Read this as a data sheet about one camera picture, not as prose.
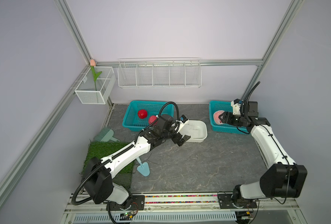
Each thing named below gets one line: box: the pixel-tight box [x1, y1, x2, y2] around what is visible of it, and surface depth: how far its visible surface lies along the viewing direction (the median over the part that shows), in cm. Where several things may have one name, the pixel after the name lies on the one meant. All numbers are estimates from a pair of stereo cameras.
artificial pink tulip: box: [89, 58, 103, 91], surface depth 92 cm
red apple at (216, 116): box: [213, 110, 225, 125], surface depth 85 cm
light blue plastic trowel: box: [136, 156, 151, 177], surface depth 88 cm
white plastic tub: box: [177, 119, 208, 143], surface depth 98 cm
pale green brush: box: [93, 126, 121, 143], surface depth 103 cm
